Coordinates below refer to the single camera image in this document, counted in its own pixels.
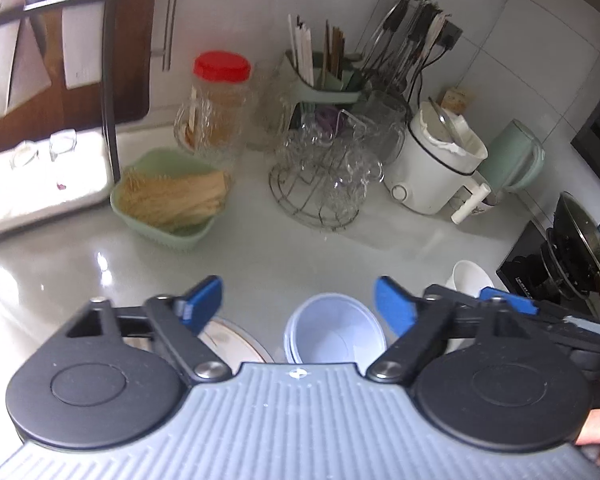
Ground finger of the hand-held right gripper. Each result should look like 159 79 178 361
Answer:
423 283 562 337

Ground green electric kettle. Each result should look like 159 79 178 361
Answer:
486 118 547 195

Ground hanging kitchen utensils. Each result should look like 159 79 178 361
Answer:
361 0 447 93

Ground white electric cooker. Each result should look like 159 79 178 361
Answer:
384 101 492 217

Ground black wall outlet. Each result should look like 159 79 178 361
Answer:
431 16 465 50

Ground light blue plastic bowl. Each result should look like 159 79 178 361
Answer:
283 322 302 365

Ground light blue plastic cup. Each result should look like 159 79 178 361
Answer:
286 292 387 364

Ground black frying pan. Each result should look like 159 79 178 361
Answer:
539 191 600 313

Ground black gas stove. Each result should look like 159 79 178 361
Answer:
495 220 600 317

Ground white hanging cloth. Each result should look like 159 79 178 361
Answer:
0 0 53 122

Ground bundle of chopsticks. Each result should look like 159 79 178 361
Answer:
287 13 347 88

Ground white gold-rimmed plate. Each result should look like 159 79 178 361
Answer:
195 315 277 367

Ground black metal dish rack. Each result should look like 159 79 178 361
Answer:
0 0 126 186

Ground metal cabinet handle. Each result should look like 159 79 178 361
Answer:
161 0 182 72

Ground dried noodles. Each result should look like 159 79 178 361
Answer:
117 170 231 228

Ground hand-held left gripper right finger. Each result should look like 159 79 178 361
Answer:
366 275 462 380

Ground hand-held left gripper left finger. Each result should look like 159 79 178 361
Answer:
66 275 232 386

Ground upturned drinking glasses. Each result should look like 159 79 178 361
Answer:
275 110 387 216

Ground red-lidded plastic jar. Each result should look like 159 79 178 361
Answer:
192 50 257 147

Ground white cup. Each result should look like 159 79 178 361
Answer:
445 259 496 302

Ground brown wooden cutting board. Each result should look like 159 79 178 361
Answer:
0 0 162 137

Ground row of small glass jars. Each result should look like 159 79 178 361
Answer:
0 128 77 188

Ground green plastic basket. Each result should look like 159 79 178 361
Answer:
109 147 232 253

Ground glass pitcher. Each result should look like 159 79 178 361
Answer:
352 89 414 166

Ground green white utensil holder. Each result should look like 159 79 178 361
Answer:
284 50 375 107

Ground wire glass rack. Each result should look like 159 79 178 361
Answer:
268 159 372 232

